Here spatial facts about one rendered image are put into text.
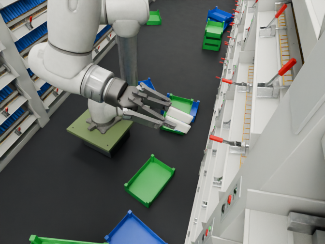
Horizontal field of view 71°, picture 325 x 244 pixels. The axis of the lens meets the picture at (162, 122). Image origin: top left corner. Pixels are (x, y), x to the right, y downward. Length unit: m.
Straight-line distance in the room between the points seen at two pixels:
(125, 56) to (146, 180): 0.84
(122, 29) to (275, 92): 0.80
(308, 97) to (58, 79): 0.53
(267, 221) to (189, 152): 1.45
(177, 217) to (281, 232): 1.22
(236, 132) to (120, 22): 0.71
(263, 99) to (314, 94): 0.28
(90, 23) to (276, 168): 0.46
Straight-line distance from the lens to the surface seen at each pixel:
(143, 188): 1.59
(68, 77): 0.61
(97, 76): 0.60
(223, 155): 0.89
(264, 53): 0.66
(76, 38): 0.56
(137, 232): 1.49
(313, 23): 0.32
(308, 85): 0.25
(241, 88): 0.83
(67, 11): 0.55
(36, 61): 0.65
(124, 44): 1.20
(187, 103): 1.96
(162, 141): 1.80
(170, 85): 2.28
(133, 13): 1.10
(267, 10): 0.91
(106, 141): 1.54
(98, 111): 1.47
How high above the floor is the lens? 1.44
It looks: 48 degrees down
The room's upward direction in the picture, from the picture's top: 5 degrees clockwise
